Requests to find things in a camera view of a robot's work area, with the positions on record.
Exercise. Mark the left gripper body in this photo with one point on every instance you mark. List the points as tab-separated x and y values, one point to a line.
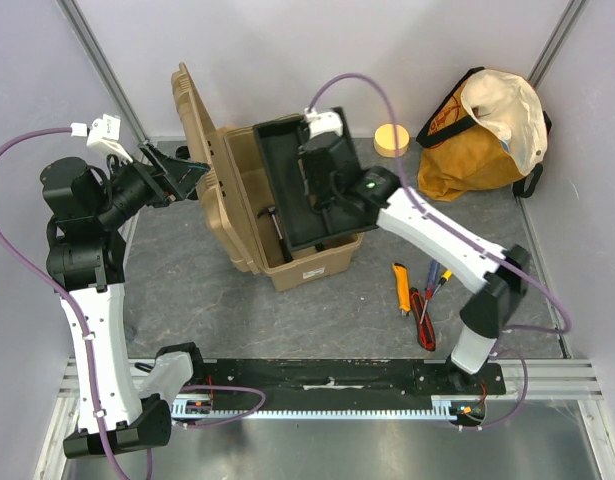
130	190

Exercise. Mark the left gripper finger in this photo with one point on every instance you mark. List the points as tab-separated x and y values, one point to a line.
182	176
152	155

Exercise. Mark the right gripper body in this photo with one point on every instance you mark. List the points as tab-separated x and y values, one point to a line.
322	161

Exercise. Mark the tan plastic tool box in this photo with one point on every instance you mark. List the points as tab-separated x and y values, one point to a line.
236	189

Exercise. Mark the black tool box tray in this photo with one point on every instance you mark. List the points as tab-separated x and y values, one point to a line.
278	142

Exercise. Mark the black handled hammer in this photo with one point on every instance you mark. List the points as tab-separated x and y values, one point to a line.
271	211

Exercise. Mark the blue and red screwdriver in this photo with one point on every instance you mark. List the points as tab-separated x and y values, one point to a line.
431	279

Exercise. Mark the yellow and black screwdriver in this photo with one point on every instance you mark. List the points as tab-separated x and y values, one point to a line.
443	276

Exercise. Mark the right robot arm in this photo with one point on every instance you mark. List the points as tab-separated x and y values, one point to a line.
377	197

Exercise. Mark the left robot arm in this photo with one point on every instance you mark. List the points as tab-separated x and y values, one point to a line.
86	259

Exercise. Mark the yellow round sponge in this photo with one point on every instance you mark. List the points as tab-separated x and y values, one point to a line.
390	141

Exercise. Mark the yellow utility knife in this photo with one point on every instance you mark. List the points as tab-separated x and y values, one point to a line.
402	288

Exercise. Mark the yellow and cream tote bag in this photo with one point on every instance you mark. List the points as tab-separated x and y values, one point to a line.
489	132

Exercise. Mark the red and black utility knife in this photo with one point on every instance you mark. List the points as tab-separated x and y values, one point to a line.
425	333

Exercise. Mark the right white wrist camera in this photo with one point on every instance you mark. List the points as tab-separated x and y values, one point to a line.
327	121

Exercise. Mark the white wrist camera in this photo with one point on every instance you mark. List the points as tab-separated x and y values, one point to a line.
327	121
103	137

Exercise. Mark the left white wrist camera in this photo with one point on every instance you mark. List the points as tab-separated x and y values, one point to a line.
103	137

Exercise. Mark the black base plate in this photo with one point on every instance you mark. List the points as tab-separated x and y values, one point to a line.
350	383

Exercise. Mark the slotted cable duct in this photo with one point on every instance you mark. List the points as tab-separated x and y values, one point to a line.
187	409

